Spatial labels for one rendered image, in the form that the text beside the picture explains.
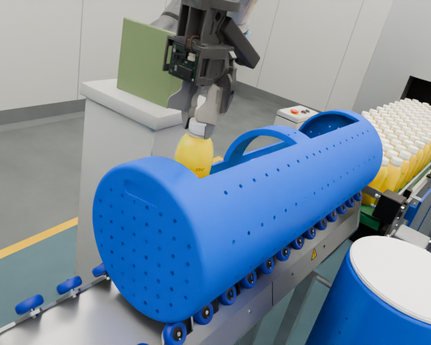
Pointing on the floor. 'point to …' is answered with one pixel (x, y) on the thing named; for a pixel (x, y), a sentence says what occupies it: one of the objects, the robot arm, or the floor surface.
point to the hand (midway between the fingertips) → (200, 125)
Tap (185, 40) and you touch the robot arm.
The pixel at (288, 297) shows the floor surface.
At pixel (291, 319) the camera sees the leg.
